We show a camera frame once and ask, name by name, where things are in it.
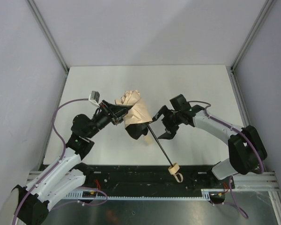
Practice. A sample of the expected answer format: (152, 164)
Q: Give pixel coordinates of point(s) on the right aluminium corner post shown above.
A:
(259, 21)

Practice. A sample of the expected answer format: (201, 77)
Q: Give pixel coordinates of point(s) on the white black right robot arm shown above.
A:
(246, 149)

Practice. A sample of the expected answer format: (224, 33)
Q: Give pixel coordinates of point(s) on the left aluminium corner post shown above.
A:
(47, 34)

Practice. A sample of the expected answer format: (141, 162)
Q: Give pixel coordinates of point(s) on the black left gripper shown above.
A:
(110, 113)

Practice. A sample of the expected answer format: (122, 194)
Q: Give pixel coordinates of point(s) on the aluminium corner post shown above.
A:
(259, 21)
(47, 34)

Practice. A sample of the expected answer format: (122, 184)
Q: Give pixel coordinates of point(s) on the beige folding umbrella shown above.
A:
(138, 117)

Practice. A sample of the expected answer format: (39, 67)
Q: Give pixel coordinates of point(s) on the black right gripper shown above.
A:
(169, 120)

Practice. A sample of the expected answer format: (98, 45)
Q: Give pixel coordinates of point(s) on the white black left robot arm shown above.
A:
(67, 172)

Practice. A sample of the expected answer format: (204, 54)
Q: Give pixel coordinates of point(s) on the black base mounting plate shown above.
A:
(151, 180)

